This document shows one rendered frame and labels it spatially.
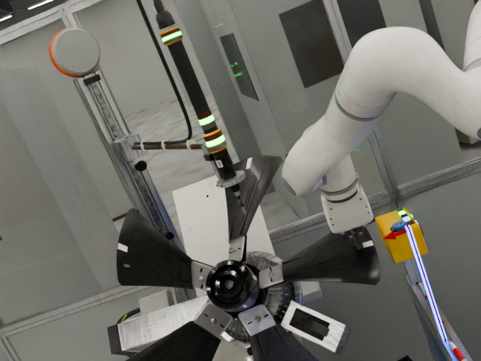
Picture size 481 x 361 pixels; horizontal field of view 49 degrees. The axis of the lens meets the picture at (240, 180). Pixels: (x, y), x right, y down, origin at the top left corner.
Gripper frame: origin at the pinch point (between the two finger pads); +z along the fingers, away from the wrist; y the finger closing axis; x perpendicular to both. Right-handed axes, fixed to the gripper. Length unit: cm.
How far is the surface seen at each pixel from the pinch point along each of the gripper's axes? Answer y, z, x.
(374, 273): -0.9, 3.2, 9.0
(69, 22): 65, -52, -93
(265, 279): 24.2, 3.1, -0.2
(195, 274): 41.2, -0.1, -6.6
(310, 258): 12.0, 2.5, -1.7
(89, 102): 65, -31, -69
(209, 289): 36.9, -2.1, 2.2
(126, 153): 58, -16, -55
